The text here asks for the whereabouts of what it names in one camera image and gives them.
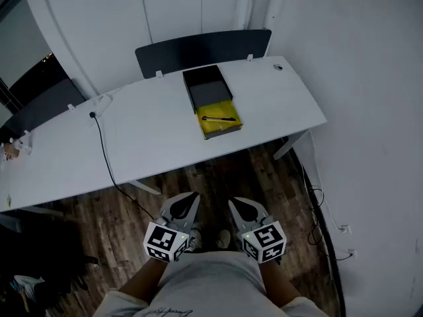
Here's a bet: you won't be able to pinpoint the person's right forearm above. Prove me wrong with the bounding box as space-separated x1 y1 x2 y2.
259 261 301 308

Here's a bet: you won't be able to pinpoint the black power cable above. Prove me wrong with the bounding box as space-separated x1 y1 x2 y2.
89 111 156 221

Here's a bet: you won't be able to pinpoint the clear bottles on desk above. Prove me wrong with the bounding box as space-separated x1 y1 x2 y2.
0 136 34 161

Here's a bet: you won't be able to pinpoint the person's left shoe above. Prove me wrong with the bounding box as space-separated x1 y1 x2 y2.
188 228 203 253

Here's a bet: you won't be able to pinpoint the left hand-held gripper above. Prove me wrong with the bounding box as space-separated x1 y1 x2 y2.
143 192 202 264

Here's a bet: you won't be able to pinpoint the large dark desk partition screen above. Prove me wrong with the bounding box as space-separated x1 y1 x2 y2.
134 28 272 79

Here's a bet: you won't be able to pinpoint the white desk leg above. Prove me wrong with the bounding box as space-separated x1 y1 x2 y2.
128 179 162 196
273 130 311 160

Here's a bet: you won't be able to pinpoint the black box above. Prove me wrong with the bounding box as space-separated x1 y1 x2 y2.
182 64 244 141

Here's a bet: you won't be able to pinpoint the glass window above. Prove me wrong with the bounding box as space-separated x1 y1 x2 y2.
0 0 70 115

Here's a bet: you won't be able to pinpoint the white power strip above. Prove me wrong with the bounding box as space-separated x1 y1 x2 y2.
86 94 114 118

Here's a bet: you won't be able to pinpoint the person's shoe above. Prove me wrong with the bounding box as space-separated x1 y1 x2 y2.
188 228 203 253
216 229 231 249

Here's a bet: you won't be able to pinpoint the small dark desk partition screen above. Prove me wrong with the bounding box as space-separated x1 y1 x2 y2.
3 77 87 138

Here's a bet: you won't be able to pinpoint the person's grey shirt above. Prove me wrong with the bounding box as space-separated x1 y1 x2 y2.
92 251 331 317

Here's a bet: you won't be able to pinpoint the person's right shoe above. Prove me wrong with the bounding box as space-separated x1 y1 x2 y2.
216 229 231 249

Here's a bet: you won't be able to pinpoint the person's left forearm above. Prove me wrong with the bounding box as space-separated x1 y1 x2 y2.
118 258 168 305

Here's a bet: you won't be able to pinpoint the dark clutter pile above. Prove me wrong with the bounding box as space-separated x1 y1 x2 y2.
0 219 100 317

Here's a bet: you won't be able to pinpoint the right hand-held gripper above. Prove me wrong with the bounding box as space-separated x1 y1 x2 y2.
227 195 288 264

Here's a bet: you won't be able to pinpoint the black floor cables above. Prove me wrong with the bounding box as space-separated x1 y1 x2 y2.
302 166 354 262

